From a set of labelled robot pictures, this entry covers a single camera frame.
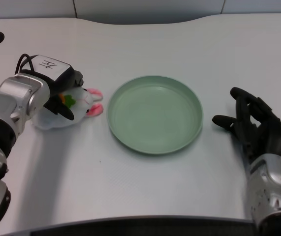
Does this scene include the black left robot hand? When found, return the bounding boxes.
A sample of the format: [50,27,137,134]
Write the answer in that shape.
[22,54,85,121]

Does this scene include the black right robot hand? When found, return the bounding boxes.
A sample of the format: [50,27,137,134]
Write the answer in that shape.
[212,87,281,163]

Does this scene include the white rabbit plush doll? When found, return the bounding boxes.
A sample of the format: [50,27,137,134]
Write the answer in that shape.
[33,86,104,130]

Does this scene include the green round plate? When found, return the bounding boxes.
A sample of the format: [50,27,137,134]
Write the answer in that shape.
[106,75,204,155]

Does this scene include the dark robot torso edge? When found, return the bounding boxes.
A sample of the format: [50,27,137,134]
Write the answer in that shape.
[29,216,258,236]

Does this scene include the black hand cable loop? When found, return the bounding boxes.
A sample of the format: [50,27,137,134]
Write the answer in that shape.
[14,53,36,74]

